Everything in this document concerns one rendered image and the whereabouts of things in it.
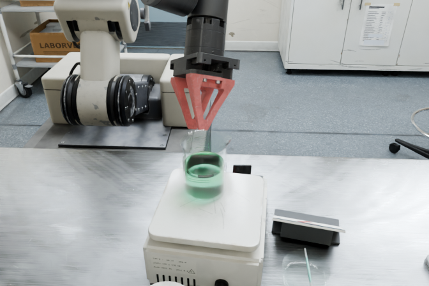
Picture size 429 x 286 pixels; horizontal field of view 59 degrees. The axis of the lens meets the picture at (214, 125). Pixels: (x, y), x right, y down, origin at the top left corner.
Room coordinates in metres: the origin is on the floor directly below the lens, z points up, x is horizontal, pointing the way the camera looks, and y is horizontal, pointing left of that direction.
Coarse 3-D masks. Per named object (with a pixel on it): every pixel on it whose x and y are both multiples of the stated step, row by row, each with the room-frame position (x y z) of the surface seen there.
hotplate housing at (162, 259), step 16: (144, 256) 0.29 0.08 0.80; (160, 256) 0.28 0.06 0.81; (176, 256) 0.28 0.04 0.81; (192, 256) 0.27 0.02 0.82; (208, 256) 0.27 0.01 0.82; (224, 256) 0.27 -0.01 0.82; (240, 256) 0.27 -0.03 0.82; (256, 256) 0.27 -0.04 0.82; (160, 272) 0.28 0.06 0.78; (176, 272) 0.27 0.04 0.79; (192, 272) 0.27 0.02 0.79; (208, 272) 0.27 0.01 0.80; (224, 272) 0.27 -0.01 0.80; (240, 272) 0.26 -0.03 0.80; (256, 272) 0.26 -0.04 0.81
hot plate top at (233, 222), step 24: (168, 192) 0.35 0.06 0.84; (240, 192) 0.35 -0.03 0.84; (168, 216) 0.31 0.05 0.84; (192, 216) 0.31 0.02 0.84; (216, 216) 0.31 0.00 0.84; (240, 216) 0.31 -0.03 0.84; (168, 240) 0.28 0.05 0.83; (192, 240) 0.28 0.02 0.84; (216, 240) 0.27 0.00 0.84; (240, 240) 0.27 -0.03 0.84
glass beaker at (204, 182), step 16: (192, 128) 0.37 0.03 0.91; (192, 144) 0.37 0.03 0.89; (208, 144) 0.38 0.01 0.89; (224, 144) 0.36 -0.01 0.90; (192, 160) 0.33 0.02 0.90; (208, 160) 0.33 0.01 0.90; (224, 160) 0.34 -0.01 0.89; (192, 176) 0.33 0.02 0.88; (208, 176) 0.33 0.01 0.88; (224, 176) 0.34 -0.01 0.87; (192, 192) 0.33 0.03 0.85; (208, 192) 0.33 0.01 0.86; (224, 192) 0.35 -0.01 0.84
